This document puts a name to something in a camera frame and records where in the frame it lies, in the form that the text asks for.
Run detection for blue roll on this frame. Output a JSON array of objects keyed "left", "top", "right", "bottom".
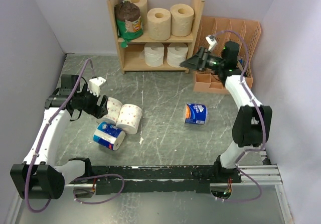
[
  {"left": 184, "top": 103, "right": 208, "bottom": 125},
  {"left": 93, "top": 122, "right": 126, "bottom": 151}
]

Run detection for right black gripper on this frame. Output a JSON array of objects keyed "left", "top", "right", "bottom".
[{"left": 181, "top": 46, "right": 226, "bottom": 72}]

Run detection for plain white roll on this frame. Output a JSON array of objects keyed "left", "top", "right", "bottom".
[
  {"left": 144, "top": 42, "right": 165, "bottom": 67},
  {"left": 167, "top": 43, "right": 188, "bottom": 68}
]

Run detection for purple cable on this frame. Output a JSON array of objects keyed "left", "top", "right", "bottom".
[
  {"left": 213, "top": 30, "right": 267, "bottom": 202},
  {"left": 24, "top": 58, "right": 125, "bottom": 213}
]

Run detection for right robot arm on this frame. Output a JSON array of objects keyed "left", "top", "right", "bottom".
[{"left": 180, "top": 41, "right": 272, "bottom": 183}]

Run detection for pink dotted roll left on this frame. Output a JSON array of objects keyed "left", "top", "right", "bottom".
[{"left": 99, "top": 97, "right": 123, "bottom": 125}]

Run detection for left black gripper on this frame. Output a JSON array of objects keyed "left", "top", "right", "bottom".
[{"left": 74, "top": 83, "right": 108, "bottom": 119}]

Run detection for green brown paper roll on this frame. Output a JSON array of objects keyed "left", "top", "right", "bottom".
[{"left": 114, "top": 1, "right": 143, "bottom": 48}]

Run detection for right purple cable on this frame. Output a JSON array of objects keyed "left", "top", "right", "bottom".
[{"left": 213, "top": 30, "right": 267, "bottom": 202}]

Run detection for aluminium extrusion rail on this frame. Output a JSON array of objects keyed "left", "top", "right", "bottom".
[{"left": 235, "top": 143, "right": 283, "bottom": 185}]

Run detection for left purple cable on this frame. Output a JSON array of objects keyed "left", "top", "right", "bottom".
[{"left": 24, "top": 58, "right": 125, "bottom": 213}]

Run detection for pink dotted roll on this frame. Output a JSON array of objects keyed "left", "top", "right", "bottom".
[
  {"left": 99, "top": 97, "right": 123, "bottom": 125},
  {"left": 116, "top": 104, "right": 142, "bottom": 134}
]

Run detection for orange plastic file organizer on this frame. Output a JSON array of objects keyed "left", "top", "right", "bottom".
[{"left": 193, "top": 16, "right": 261, "bottom": 94}]

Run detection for beige paper roll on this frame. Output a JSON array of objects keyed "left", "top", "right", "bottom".
[
  {"left": 147, "top": 8, "right": 171, "bottom": 41},
  {"left": 170, "top": 4, "right": 194, "bottom": 37},
  {"left": 124, "top": 0, "right": 148, "bottom": 25}
]

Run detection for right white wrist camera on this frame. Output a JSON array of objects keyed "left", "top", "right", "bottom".
[{"left": 206, "top": 35, "right": 218, "bottom": 52}]

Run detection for wooden two-tier shelf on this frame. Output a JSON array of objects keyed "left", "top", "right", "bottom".
[{"left": 107, "top": 0, "right": 205, "bottom": 74}]

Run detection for pink dotted roll right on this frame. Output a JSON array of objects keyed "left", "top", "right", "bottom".
[{"left": 116, "top": 104, "right": 142, "bottom": 134}]

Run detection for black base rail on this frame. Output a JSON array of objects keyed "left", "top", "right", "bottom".
[{"left": 92, "top": 164, "right": 241, "bottom": 195}]

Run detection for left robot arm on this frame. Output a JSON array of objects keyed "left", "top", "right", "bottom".
[{"left": 10, "top": 74, "right": 108, "bottom": 199}]

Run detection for dark items in organizer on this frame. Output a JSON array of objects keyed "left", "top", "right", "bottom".
[{"left": 237, "top": 56, "right": 248, "bottom": 71}]

